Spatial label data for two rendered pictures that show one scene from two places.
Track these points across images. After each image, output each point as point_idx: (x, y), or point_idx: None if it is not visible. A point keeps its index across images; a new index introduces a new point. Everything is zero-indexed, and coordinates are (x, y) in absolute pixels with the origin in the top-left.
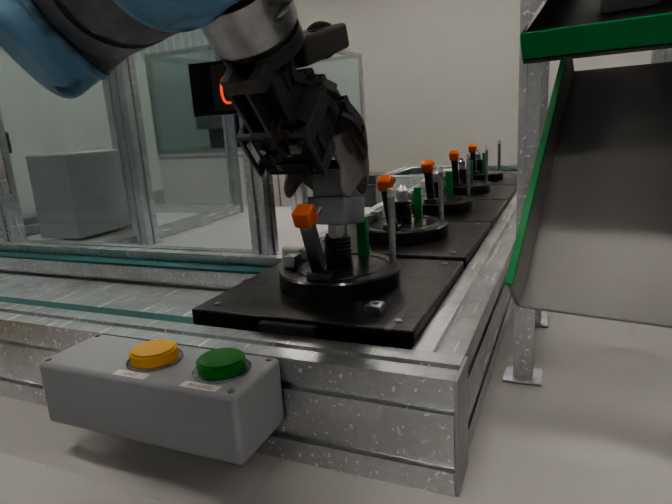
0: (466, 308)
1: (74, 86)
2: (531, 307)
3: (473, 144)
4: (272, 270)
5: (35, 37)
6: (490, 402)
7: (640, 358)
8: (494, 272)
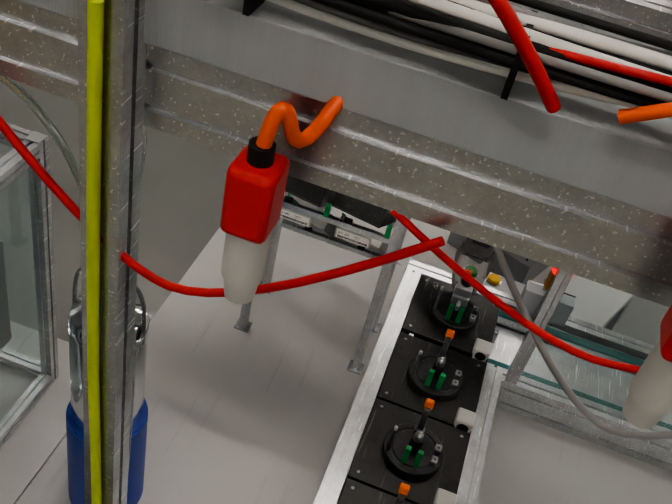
0: (403, 293)
1: None
2: None
3: None
4: (489, 335)
5: None
6: (387, 314)
7: (322, 330)
8: (388, 322)
